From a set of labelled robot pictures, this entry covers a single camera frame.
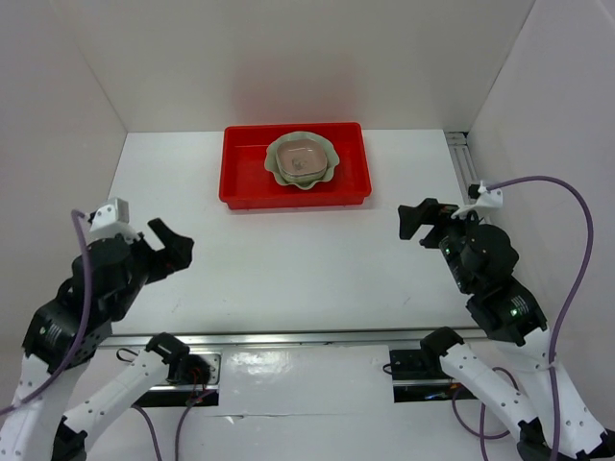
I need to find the purple cable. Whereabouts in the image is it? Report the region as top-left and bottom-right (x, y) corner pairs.
(0, 209), (93, 417)
(484, 175), (595, 461)

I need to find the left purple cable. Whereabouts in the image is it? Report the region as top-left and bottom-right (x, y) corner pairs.
(0, 209), (93, 417)

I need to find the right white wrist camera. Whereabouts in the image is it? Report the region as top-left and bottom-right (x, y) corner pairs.
(452, 181), (504, 219)

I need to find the aluminium rail right side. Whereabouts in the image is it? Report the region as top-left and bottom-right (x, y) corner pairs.
(444, 132), (480, 204)

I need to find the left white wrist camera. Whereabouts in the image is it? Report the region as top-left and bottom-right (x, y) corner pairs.
(88, 198), (138, 244)

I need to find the aluminium rail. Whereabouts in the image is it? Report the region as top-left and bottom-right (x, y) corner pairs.
(444, 132), (480, 204)
(101, 328), (486, 349)

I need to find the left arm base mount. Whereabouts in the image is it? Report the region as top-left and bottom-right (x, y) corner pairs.
(135, 352), (222, 408)

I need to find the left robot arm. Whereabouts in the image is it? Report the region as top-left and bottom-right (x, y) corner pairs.
(1, 218), (194, 460)

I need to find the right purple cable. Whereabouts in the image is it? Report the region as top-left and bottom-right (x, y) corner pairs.
(484, 175), (595, 461)

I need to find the aluminium rail front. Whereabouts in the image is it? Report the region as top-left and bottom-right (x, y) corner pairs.
(101, 328), (486, 349)

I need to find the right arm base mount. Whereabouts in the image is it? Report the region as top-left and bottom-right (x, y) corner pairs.
(382, 349), (475, 402)

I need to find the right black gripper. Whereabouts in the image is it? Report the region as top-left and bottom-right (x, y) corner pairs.
(395, 195), (482, 290)

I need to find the red plastic bin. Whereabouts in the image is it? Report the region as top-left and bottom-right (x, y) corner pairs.
(219, 122), (372, 210)

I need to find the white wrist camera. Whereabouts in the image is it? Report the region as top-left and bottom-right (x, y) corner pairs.
(452, 181), (504, 219)
(88, 198), (138, 244)

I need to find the purple square plate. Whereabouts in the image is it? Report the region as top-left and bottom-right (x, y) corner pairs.
(280, 169), (327, 183)

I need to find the large green scalloped bowl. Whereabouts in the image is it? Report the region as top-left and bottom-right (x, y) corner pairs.
(264, 131), (340, 191)

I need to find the brown square plate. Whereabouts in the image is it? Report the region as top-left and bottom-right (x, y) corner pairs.
(276, 139), (328, 174)

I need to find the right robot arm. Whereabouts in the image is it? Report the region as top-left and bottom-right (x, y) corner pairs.
(398, 198), (614, 460)

